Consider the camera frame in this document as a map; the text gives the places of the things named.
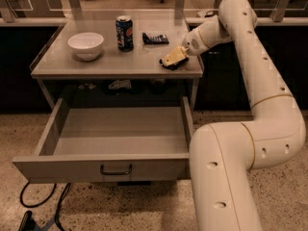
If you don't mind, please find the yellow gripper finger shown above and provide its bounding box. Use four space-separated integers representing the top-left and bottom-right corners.
163 46 188 62

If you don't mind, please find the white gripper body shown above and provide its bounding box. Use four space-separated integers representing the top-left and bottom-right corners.
182 29 209 56

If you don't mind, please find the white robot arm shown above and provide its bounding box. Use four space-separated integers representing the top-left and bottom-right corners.
160 0 306 231

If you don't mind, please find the grey open top drawer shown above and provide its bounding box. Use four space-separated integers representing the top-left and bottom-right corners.
13 97 193 183

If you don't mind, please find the blue pepsi can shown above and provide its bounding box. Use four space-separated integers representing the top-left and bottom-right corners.
115 15 134 52

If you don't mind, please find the white ceramic bowl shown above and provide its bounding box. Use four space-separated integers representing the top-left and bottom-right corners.
67 32 104 61

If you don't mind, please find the grey cabinet table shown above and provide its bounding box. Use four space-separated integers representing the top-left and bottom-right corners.
32 10 203 105

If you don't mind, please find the black plug on floor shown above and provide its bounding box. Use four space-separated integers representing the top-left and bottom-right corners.
18 211 36 231

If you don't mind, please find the black drawer handle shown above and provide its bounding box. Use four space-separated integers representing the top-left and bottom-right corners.
100 164 133 176

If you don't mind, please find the black floor cable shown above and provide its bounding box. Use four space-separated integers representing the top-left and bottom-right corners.
18 182 72 231

